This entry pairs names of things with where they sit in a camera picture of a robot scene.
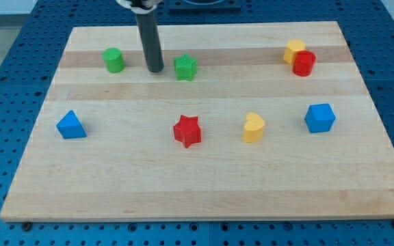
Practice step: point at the yellow hexagon block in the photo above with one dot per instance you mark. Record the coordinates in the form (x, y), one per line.
(292, 48)

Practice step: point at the light wooden board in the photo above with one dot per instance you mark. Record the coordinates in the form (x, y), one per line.
(130, 167)

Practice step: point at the red star block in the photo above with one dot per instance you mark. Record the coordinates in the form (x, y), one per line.
(187, 131)

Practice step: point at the red cylinder block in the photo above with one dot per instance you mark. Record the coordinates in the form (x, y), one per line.
(304, 63)

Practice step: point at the yellow heart block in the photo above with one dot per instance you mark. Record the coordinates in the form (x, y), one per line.
(253, 128)

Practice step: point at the green star block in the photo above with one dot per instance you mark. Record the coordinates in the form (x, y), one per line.
(185, 67)

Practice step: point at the blue cube block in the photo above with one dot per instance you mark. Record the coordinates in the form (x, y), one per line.
(319, 118)

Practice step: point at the white rod mount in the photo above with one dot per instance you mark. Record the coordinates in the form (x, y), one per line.
(139, 6)

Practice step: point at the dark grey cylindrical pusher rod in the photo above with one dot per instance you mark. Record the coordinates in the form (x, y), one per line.
(147, 25)

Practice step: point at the blue triangle block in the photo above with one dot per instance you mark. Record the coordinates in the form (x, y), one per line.
(70, 127)

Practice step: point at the green cylinder block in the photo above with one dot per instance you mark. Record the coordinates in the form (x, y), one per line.
(113, 60)

